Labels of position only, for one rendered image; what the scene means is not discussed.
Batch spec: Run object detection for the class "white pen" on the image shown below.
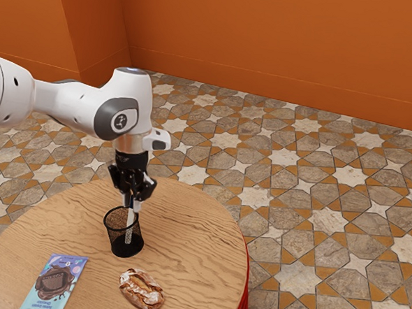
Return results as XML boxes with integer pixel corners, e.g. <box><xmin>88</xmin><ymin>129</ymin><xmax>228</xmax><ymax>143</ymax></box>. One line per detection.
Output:
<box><xmin>124</xmin><ymin>191</ymin><xmax>137</xmax><ymax>247</ymax></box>

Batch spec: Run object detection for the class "brown bread loaf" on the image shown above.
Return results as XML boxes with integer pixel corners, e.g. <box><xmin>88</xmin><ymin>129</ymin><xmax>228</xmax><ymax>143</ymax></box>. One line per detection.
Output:
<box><xmin>117</xmin><ymin>266</ymin><xmax>168</xmax><ymax>309</ymax></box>

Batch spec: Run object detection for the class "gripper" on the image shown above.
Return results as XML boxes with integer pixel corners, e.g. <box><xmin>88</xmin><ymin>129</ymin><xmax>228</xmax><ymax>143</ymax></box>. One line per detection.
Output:
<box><xmin>105</xmin><ymin>149</ymin><xmax>159</xmax><ymax>215</ymax></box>

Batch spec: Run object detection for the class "light blue chocolate packet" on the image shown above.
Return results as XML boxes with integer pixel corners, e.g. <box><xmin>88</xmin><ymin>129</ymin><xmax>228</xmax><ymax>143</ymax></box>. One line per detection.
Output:
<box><xmin>18</xmin><ymin>251</ymin><xmax>90</xmax><ymax>309</ymax></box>

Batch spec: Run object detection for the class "black mesh pen holder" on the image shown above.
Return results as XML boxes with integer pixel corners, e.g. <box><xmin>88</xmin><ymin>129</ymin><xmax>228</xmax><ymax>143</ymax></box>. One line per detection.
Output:
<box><xmin>101</xmin><ymin>205</ymin><xmax>147</xmax><ymax>260</ymax></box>

